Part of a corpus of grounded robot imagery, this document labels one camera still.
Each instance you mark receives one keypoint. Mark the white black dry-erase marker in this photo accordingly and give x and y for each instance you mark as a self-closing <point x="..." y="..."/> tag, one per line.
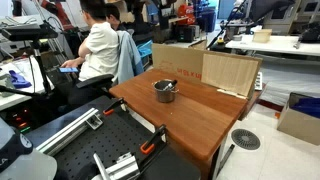
<point x="172" y="83"/>

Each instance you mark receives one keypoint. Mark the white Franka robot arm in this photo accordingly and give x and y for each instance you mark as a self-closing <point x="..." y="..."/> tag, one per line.
<point x="26" y="163"/>

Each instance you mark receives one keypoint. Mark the small stainless steel pot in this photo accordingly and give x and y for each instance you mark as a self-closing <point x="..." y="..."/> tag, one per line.
<point x="165" y="96"/>

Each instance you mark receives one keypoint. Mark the brown cardboard box red print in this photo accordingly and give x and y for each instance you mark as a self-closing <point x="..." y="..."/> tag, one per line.
<point x="176" y="61"/>

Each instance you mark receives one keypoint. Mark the light blue jacket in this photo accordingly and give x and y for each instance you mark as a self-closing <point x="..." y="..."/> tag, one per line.
<point x="128" y="56"/>

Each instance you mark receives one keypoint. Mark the black orange bar clamp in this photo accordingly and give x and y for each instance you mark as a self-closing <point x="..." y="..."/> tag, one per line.
<point x="113" y="106"/>
<point x="151" y="143"/>

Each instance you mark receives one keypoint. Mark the black office chair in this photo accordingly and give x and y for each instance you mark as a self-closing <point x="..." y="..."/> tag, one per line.
<point x="96" y="80"/>

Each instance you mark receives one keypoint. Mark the pale cardboard panel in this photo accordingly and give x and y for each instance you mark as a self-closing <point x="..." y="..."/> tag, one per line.
<point x="230" y="73"/>

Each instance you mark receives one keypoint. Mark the person in white shirt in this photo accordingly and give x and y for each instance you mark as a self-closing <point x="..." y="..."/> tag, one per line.
<point x="100" y="50"/>

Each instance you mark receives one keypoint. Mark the blue plastic bin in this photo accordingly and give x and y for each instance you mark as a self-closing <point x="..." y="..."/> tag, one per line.
<point x="207" y="21"/>

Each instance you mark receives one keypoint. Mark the person with dark hair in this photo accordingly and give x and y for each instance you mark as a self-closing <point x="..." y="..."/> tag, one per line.
<point x="113" y="16"/>

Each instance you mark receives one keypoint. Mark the blue screen smartphone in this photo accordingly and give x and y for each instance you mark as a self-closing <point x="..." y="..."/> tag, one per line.
<point x="68" y="70"/>

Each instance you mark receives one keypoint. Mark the black metal table leg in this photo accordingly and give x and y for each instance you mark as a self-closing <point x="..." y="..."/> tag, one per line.
<point x="226" y="158"/>

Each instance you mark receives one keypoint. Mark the round metal floor drain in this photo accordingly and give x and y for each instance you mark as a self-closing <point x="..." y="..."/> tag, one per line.
<point x="245" y="139"/>

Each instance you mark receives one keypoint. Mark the small wooden box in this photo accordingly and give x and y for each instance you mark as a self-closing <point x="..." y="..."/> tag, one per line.
<point x="262" y="36"/>

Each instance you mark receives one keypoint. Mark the white work table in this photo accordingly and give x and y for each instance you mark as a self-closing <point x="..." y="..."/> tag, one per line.
<point x="276" y="45"/>

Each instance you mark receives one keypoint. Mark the white desk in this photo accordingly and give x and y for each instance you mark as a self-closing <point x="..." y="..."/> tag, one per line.
<point x="20" y="98"/>

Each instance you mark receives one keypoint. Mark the blue cloth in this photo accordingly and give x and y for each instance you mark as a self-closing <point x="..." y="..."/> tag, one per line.
<point x="18" y="81"/>

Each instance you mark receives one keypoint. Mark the open cardboard box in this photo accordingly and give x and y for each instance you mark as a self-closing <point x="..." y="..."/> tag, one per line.
<point x="298" y="126"/>

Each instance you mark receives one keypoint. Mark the black computer red lights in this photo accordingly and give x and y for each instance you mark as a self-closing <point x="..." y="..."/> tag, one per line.
<point x="20" y="120"/>

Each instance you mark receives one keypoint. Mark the aluminium extrusion rail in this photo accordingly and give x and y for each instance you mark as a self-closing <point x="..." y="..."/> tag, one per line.
<point x="123" y="166"/>
<point x="70" y="131"/>

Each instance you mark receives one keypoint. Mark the black camera tripod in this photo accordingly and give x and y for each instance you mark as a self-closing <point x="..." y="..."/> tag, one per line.
<point x="41" y="66"/>

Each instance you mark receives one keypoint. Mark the black stereo camera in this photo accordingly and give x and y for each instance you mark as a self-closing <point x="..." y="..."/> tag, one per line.
<point x="30" y="33"/>

